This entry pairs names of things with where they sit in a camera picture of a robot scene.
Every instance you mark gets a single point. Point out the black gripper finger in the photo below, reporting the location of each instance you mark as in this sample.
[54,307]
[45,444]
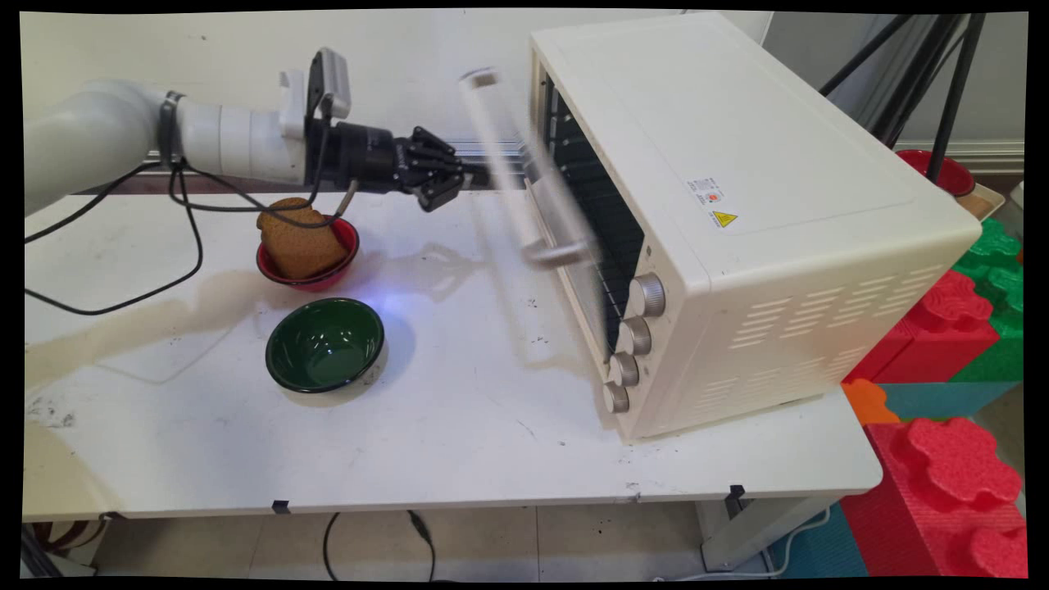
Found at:
[442,192]
[434,147]

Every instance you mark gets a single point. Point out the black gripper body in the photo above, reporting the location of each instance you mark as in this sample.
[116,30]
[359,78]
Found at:
[361,156]

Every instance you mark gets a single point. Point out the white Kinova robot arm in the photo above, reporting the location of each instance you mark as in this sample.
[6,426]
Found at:
[98,131]

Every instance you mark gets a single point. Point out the red enamel bowl with bread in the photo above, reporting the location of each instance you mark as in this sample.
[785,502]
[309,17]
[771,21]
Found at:
[344,238]

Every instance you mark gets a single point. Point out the brown toast bread slice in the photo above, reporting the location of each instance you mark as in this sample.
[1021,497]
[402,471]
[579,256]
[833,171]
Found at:
[299,238]

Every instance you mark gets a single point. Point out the green enamel bowl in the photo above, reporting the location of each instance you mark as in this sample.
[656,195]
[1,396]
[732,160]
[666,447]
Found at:
[324,348]

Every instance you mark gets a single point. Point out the silver oven knob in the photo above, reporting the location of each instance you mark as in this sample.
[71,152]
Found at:
[635,336]
[624,369]
[616,397]
[647,295]

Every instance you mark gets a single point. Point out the white label sticker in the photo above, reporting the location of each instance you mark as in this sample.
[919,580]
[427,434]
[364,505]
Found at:
[705,190]

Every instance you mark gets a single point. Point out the yellow warning sticker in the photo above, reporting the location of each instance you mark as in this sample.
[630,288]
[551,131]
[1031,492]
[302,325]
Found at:
[724,220]

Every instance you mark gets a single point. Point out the cream toaster oven body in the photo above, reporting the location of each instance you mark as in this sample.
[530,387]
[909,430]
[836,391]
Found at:
[778,164]

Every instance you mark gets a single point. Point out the white table leg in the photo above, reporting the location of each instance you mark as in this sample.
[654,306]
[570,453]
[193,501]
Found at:
[737,537]

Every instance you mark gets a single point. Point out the orange foam block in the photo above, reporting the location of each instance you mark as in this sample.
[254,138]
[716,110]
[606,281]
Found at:
[869,403]

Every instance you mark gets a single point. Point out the empty red enamel bowl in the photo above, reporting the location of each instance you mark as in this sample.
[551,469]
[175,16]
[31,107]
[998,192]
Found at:
[942,174]

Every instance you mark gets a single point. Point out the small red foam block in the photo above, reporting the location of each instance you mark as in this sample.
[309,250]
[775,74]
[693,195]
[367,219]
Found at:
[934,328]

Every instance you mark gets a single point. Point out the blue foam mat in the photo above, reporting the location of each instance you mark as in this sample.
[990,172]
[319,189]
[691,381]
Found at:
[819,549]

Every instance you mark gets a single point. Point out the black tripod legs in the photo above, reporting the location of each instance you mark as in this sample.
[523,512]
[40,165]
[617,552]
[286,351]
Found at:
[955,90]

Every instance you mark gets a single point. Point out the teal foam block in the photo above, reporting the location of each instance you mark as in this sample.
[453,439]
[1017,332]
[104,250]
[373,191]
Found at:
[942,399]

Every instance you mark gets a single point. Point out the beige cardboard tray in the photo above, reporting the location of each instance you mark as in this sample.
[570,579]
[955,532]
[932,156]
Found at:
[983,201]

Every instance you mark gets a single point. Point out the green foam block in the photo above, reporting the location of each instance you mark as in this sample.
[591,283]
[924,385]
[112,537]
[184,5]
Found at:
[1004,279]

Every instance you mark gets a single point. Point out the large red foam block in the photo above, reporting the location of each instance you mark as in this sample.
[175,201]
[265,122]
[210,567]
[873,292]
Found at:
[926,500]

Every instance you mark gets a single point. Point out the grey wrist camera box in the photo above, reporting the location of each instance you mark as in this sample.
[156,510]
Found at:
[332,78]

